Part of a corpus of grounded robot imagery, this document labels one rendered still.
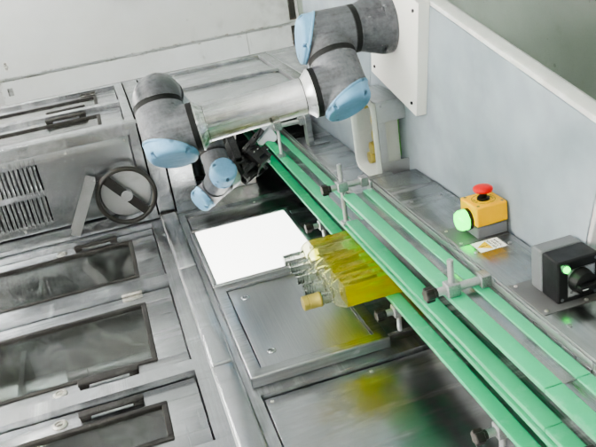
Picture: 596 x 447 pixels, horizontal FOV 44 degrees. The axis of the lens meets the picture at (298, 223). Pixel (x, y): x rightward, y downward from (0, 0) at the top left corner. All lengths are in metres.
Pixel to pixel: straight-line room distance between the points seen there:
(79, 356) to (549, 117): 1.32
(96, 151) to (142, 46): 2.77
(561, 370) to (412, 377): 0.55
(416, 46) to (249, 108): 0.40
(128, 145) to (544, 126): 1.62
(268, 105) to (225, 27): 3.74
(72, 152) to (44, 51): 2.74
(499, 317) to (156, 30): 4.30
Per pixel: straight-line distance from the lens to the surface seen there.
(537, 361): 1.21
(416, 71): 1.74
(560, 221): 1.40
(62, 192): 2.67
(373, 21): 1.78
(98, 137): 2.59
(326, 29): 1.75
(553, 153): 1.36
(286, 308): 1.92
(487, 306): 1.35
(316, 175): 2.29
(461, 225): 1.52
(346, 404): 1.62
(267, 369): 1.69
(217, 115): 1.68
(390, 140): 1.93
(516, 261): 1.45
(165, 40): 5.34
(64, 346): 2.11
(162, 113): 1.68
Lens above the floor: 1.47
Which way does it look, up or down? 12 degrees down
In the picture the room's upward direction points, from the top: 105 degrees counter-clockwise
